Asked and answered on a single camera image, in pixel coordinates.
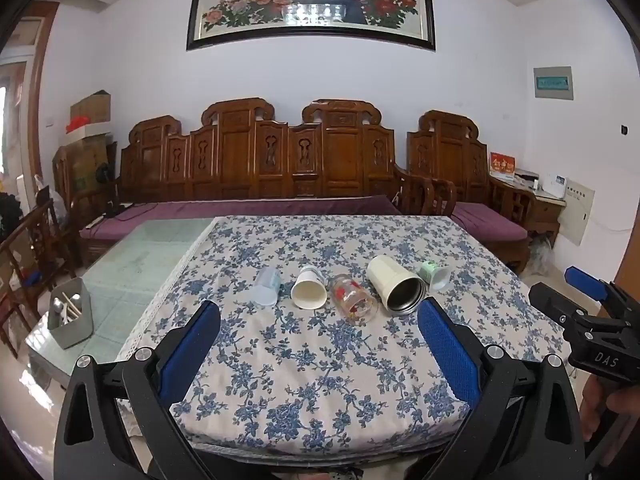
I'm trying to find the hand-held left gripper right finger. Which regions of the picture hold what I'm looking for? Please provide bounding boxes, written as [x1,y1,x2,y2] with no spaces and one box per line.
[417,297,588,480]

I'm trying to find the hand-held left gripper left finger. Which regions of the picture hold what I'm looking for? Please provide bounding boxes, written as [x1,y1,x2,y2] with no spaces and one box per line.
[54,301,222,480]

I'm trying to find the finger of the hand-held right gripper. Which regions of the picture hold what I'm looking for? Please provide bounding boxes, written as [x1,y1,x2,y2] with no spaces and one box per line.
[565,266,627,311]
[528,282,583,328]

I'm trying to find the small green white cup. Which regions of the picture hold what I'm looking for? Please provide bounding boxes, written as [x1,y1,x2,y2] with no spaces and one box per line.
[418,260,452,292]

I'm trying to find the cream steel-lined tumbler cup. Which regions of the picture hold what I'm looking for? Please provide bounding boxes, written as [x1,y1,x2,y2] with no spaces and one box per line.
[367,254,429,317]

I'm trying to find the translucent plastic cup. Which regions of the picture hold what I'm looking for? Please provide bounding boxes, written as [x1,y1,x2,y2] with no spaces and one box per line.
[249,267,282,308]

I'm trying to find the glass cup with red print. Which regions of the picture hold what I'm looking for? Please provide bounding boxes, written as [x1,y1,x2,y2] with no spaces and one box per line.
[327,274,379,322]

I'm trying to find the white paper cup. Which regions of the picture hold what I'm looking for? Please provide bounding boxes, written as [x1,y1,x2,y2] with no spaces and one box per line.
[291,265,328,310]

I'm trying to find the person's right hand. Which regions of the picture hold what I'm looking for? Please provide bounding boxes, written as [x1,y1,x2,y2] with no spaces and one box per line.
[580,374,640,442]

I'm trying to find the white plastic bag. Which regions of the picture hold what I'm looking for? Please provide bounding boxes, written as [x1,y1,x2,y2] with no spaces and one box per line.
[526,236,555,277]

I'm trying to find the wooden side table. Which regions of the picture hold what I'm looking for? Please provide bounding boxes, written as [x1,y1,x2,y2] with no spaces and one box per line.
[489,175,567,250]

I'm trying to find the glass coffee table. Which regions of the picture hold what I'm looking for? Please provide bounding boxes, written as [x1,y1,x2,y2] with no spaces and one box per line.
[25,217,221,388]

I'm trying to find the short purple seat cushion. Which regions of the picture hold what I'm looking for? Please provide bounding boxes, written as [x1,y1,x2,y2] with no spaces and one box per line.
[450,203,529,242]

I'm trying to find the blue floral tablecloth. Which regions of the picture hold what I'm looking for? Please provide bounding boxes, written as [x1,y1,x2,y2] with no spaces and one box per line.
[115,215,576,463]

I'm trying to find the grey utensil holder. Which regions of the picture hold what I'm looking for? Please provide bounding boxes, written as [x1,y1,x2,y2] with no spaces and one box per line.
[47,278,94,350]

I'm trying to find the white utensils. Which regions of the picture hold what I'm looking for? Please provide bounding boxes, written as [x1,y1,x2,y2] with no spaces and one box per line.
[52,292,85,322]

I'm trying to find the red desk calendar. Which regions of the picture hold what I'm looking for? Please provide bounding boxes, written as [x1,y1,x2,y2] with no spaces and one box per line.
[489,152,517,181]

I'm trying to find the long purple seat cushion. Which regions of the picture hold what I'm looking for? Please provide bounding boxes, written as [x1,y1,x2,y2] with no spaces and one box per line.
[79,194,402,241]

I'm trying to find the carved wooden armchair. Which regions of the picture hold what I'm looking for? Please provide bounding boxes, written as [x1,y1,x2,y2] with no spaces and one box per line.
[394,110,532,273]

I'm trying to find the wooden chair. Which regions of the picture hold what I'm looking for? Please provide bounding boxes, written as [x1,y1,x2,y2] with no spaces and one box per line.
[0,198,77,358]

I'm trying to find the carved wooden sofa bench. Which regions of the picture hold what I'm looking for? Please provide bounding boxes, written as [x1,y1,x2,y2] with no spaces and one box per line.
[69,97,408,267]

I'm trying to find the large brown cardboard box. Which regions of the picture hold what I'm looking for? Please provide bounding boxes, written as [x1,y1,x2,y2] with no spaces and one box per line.
[51,133,114,198]

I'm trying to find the small brown cardboard box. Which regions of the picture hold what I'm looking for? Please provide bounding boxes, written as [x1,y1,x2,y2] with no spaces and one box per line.
[69,90,112,127]

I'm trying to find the framed floral painting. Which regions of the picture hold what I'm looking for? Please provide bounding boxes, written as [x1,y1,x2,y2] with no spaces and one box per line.
[186,0,436,52]

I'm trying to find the beige wall panel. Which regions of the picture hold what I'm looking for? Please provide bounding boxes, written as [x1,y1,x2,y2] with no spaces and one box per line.
[556,179,596,247]

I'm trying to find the wall electrical panel box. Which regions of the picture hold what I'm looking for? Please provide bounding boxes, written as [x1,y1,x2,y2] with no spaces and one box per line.
[533,65,574,100]

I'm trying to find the wooden door frame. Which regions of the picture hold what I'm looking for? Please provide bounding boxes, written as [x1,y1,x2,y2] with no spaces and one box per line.
[19,1,61,196]

